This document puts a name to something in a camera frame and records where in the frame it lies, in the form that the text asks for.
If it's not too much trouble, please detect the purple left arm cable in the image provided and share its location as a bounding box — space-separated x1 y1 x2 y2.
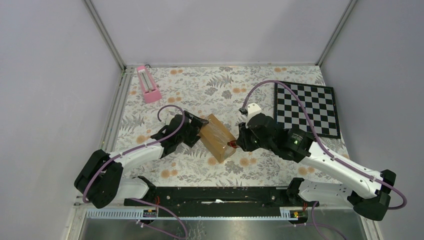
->
82 104 190 239

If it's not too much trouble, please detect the grey slotted cable duct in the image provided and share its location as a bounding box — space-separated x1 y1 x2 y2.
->
85 207 308 221

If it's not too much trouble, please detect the red black utility knife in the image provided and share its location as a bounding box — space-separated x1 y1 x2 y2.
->
227 140 238 149

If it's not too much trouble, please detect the black white checkerboard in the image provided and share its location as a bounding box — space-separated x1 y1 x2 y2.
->
274 81 341 139

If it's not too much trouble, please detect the floral table mat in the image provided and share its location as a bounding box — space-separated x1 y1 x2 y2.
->
114 66 334 187

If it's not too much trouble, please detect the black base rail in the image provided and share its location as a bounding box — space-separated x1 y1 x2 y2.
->
123 186 314 214

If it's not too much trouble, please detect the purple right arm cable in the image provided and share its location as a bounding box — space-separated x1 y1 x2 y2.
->
241 80 408 240

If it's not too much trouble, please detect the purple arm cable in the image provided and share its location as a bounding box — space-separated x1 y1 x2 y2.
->
241 80 408 240
82 104 190 239

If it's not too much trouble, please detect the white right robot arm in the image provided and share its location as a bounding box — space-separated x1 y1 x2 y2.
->
227 113 396 221

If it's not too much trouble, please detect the pink metronome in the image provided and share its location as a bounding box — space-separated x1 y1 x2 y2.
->
136 66 162 104

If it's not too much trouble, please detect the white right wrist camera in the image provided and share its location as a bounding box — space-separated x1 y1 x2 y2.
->
239 103 262 117

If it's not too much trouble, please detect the brown cardboard express box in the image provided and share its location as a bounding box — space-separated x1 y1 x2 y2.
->
199 114 236 163

